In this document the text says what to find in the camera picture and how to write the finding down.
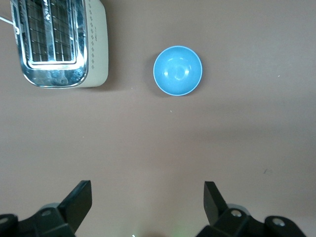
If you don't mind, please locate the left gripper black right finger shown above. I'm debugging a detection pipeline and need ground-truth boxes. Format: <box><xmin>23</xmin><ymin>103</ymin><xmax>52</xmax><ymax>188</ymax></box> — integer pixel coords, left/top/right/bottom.
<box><xmin>197</xmin><ymin>181</ymin><xmax>308</xmax><ymax>237</ymax></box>

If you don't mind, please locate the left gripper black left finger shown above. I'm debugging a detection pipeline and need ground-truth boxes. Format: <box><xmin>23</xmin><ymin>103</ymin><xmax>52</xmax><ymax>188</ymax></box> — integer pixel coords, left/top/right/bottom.
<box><xmin>0</xmin><ymin>180</ymin><xmax>93</xmax><ymax>237</ymax></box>

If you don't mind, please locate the blue bowl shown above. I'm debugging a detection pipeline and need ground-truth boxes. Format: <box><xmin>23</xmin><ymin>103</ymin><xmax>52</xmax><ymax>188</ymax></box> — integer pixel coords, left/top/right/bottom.
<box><xmin>153</xmin><ymin>45</ymin><xmax>203</xmax><ymax>97</ymax></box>

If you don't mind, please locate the brown table cover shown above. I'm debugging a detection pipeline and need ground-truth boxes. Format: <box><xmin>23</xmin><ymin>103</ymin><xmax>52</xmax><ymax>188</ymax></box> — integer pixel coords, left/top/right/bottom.
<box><xmin>0</xmin><ymin>0</ymin><xmax>316</xmax><ymax>237</ymax></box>

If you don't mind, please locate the cream and chrome toaster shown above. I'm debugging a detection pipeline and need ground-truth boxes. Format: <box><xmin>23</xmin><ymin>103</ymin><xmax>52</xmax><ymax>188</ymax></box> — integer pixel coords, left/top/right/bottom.
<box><xmin>10</xmin><ymin>0</ymin><xmax>109</xmax><ymax>89</ymax></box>

